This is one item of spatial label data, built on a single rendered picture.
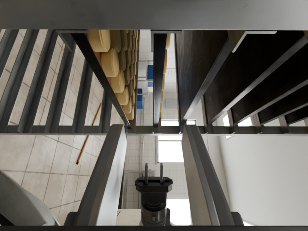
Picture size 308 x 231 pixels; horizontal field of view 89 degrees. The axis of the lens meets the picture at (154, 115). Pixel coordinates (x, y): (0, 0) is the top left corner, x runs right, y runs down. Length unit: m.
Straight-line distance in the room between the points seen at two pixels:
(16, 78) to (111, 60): 0.60
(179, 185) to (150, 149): 1.30
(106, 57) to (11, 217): 0.36
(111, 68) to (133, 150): 4.70
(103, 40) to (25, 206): 0.36
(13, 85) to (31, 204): 0.50
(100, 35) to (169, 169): 4.72
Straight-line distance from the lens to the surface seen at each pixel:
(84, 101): 0.64
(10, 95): 0.80
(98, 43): 0.24
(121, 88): 0.34
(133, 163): 4.89
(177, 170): 4.89
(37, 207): 0.44
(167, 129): 0.55
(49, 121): 0.65
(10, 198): 0.47
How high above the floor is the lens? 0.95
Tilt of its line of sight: level
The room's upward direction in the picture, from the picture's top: 90 degrees clockwise
